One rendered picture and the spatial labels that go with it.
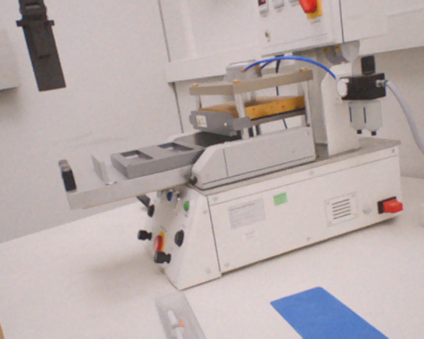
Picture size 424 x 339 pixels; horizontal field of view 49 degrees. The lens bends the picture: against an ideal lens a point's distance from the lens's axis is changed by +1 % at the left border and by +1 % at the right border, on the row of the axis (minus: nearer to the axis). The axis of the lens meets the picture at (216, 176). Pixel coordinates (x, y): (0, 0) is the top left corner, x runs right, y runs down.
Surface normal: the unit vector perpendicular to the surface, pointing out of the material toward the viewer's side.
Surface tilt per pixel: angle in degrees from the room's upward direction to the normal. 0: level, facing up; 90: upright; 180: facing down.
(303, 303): 0
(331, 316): 0
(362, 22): 90
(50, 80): 90
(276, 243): 90
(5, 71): 90
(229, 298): 0
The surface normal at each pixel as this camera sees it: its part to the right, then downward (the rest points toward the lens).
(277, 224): 0.36, 0.15
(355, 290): -0.16, -0.96
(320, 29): -0.92, 0.23
